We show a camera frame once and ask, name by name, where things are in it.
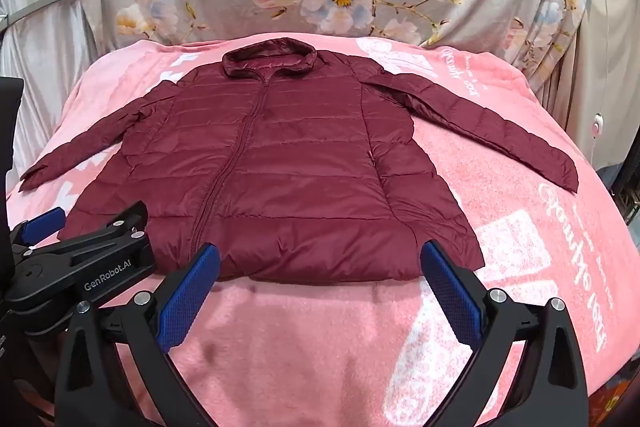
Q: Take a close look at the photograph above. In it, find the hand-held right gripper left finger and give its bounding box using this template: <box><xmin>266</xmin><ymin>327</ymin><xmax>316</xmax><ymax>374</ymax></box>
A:
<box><xmin>52</xmin><ymin>243</ymin><xmax>222</xmax><ymax>427</ymax></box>

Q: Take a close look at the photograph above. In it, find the dark furniture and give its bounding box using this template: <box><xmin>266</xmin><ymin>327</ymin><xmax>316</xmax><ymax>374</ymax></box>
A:
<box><xmin>612</xmin><ymin>147</ymin><xmax>640</xmax><ymax>250</ymax></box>

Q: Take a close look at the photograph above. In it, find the pink printed blanket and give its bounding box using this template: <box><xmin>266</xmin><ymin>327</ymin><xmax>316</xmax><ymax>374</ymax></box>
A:
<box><xmin>15</xmin><ymin>32</ymin><xmax>640</xmax><ymax>427</ymax></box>

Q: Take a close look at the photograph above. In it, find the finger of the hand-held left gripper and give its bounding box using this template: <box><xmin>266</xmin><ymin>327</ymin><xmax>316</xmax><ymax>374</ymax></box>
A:
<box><xmin>6</xmin><ymin>201</ymin><xmax>157</xmax><ymax>314</ymax></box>
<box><xmin>10</xmin><ymin>206</ymin><xmax>67</xmax><ymax>258</ymax></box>

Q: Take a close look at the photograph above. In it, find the maroon puffer jacket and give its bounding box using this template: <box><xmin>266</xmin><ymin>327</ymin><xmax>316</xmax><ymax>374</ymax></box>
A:
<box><xmin>19</xmin><ymin>38</ymin><xmax>580</xmax><ymax>284</ymax></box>

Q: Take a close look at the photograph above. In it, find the silver grey satin cloth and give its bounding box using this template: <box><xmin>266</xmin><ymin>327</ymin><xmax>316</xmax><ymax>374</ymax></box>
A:
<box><xmin>0</xmin><ymin>0</ymin><xmax>118</xmax><ymax>172</ymax></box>

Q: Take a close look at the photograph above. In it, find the white cable with switch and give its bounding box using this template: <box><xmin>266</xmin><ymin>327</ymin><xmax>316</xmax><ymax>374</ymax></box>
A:
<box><xmin>587</xmin><ymin>0</ymin><xmax>611</xmax><ymax>168</ymax></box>

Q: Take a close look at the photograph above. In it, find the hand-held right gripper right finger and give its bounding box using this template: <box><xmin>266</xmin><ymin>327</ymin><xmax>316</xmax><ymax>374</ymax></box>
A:
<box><xmin>420</xmin><ymin>239</ymin><xmax>591</xmax><ymax>427</ymax></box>

